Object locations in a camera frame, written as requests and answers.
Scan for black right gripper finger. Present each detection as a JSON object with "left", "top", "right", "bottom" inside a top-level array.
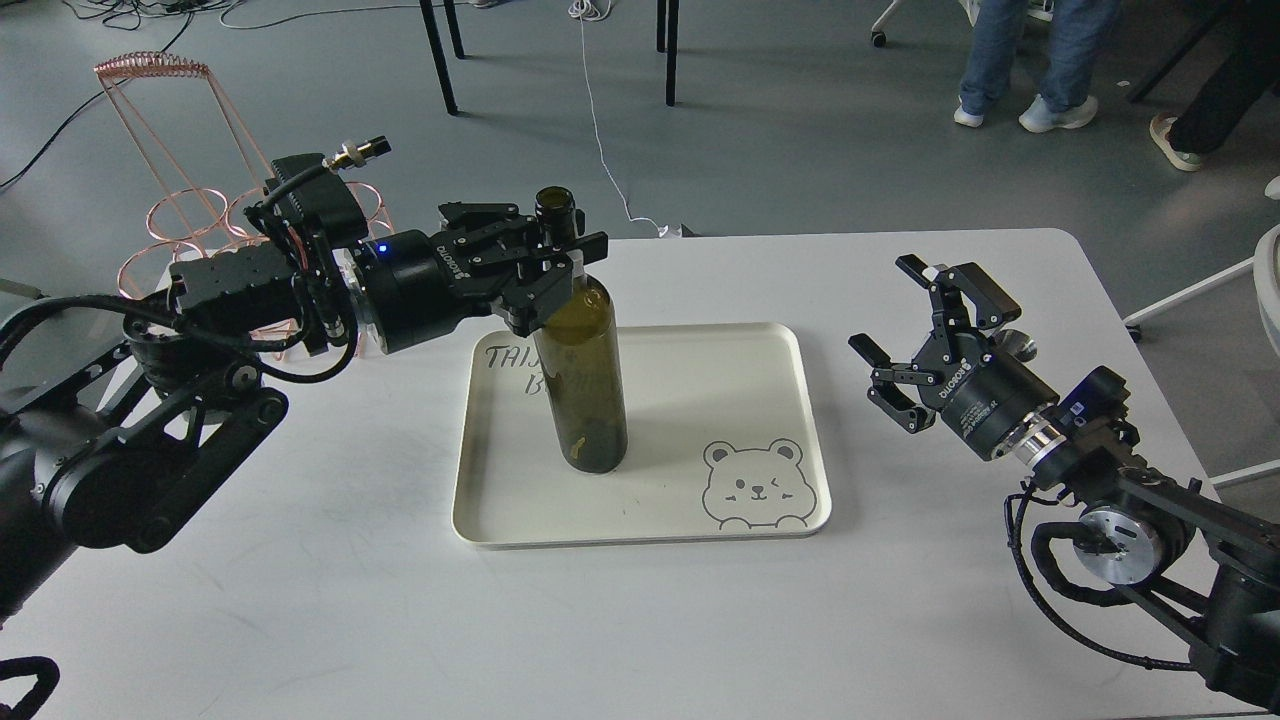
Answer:
[
  {"left": 847, "top": 334, "right": 936, "bottom": 433},
  {"left": 895, "top": 254, "right": 1021, "bottom": 361}
]

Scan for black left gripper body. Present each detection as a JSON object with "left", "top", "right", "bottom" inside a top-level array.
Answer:
[{"left": 355, "top": 231, "right": 509, "bottom": 354}]

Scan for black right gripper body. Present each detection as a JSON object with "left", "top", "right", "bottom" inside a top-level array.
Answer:
[{"left": 915, "top": 345, "right": 1059, "bottom": 461}]

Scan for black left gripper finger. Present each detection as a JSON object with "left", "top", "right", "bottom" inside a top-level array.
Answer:
[
  {"left": 436, "top": 201, "right": 586, "bottom": 263},
  {"left": 495, "top": 232, "right": 609, "bottom": 337}
]

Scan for silver steel jigger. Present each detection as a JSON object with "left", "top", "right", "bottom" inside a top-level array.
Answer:
[{"left": 991, "top": 328, "right": 1038, "bottom": 363}]

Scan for dark green wine bottle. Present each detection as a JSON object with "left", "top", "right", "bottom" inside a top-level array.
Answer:
[{"left": 534, "top": 186, "right": 628, "bottom": 474}]

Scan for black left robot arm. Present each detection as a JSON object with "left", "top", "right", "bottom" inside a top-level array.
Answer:
[{"left": 1, "top": 137, "right": 608, "bottom": 618}]

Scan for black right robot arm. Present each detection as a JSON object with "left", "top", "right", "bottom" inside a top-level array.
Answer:
[{"left": 849, "top": 254, "right": 1279, "bottom": 714}]

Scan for cream bear serving tray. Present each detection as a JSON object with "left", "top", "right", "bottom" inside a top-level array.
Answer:
[{"left": 452, "top": 322, "right": 832, "bottom": 548}]

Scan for person in blue jeans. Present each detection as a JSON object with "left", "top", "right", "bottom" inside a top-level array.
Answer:
[{"left": 954, "top": 0, "right": 1121, "bottom": 135}]

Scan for white office chair right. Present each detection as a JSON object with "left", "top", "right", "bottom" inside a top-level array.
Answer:
[{"left": 1125, "top": 228, "right": 1279, "bottom": 492}]

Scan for white chair base top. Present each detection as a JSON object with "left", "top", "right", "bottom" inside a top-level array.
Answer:
[{"left": 870, "top": 0, "right": 977, "bottom": 49}]

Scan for black table legs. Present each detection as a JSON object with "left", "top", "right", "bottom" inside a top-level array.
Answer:
[{"left": 419, "top": 0, "right": 681, "bottom": 117}]

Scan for person in black trousers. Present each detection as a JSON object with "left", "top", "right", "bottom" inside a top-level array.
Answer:
[{"left": 1148, "top": 1, "right": 1279, "bottom": 172}]

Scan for copper wire wine rack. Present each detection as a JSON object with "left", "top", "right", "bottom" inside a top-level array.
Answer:
[{"left": 95, "top": 51, "right": 390, "bottom": 357}]

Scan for white cable on floor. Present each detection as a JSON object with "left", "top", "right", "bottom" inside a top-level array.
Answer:
[{"left": 568, "top": 0, "right": 701, "bottom": 240}]

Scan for black cables on floor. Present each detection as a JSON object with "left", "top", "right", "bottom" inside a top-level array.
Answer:
[{"left": 0, "top": 0, "right": 421, "bottom": 191}]

